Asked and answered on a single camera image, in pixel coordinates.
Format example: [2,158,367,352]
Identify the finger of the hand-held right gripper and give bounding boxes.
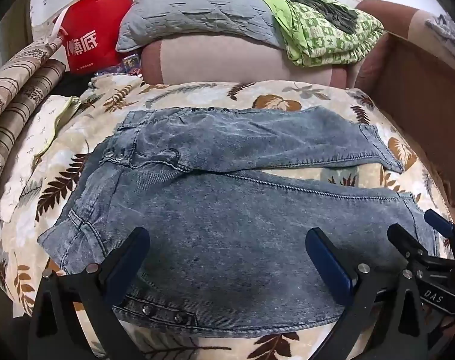
[424,209,455,239]
[387,224,430,268]

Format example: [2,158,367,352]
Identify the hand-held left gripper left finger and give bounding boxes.
[28,227,150,360]

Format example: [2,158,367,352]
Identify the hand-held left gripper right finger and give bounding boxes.
[305,227,433,360]

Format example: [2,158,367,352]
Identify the blue denim pants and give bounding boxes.
[38,107,440,340]

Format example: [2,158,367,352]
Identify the leaf print blanket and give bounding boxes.
[0,75,455,360]

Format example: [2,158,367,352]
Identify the brown cardboard box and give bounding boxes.
[357,30,455,211]

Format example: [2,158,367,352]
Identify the cream printed pillow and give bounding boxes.
[0,95,81,222]

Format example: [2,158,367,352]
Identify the grey patterned cloth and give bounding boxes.
[424,12,455,59]

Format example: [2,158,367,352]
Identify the striped floral fabric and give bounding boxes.
[0,37,67,218]

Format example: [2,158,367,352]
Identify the green patterned cloth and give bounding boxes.
[252,0,385,67]

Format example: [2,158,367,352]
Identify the pink brown bolster cushion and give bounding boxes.
[141,0,423,91]

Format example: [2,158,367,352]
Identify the red shopping bag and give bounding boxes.
[52,0,133,76]

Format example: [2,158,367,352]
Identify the dark grey knitted cloth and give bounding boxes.
[276,0,360,34]

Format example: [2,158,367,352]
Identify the grey quilted pillow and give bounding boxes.
[115,0,284,53]

